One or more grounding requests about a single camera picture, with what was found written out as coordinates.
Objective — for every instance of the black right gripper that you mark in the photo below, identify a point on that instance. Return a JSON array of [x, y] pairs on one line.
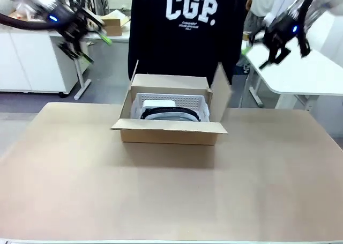
[[281, 30]]

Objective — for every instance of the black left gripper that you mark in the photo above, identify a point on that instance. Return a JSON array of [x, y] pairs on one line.
[[72, 24]]

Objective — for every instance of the white rectangular gift box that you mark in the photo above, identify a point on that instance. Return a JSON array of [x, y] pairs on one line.
[[158, 104]]

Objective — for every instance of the white perforated plastic basket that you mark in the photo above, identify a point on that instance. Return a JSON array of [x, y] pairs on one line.
[[166, 97]]

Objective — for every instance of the black rimmed clear gift item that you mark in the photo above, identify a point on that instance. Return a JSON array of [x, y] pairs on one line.
[[171, 115]]

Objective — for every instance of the brown cardboard shipping box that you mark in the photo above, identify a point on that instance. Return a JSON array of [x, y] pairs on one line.
[[166, 136]]

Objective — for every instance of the small brown cardboard box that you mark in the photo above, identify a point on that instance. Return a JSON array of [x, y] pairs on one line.
[[113, 30]]

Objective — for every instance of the white background table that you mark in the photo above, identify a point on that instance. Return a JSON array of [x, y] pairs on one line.
[[120, 38]]

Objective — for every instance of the bystander in white shirt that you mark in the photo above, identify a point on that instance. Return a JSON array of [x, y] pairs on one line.
[[261, 2]]

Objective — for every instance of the white cabinet with wooden top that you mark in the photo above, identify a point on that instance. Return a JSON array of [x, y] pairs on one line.
[[26, 61]]

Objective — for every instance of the person in black sweatshirt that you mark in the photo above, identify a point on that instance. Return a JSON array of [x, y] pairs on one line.
[[187, 40]]

